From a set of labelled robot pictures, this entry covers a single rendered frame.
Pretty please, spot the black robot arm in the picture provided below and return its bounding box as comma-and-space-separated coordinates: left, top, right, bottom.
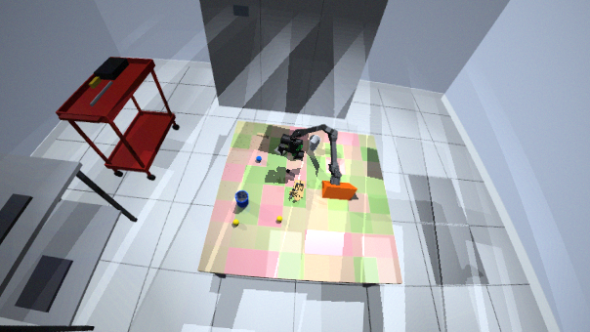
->
280, 124, 343, 186

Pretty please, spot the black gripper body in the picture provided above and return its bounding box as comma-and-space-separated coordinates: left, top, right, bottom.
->
278, 144, 304, 159

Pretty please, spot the blue cup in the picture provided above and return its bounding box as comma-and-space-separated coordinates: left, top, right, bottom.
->
235, 190, 248, 208

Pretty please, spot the wooden toy catapult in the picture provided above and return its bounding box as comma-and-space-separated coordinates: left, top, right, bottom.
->
289, 180, 305, 201

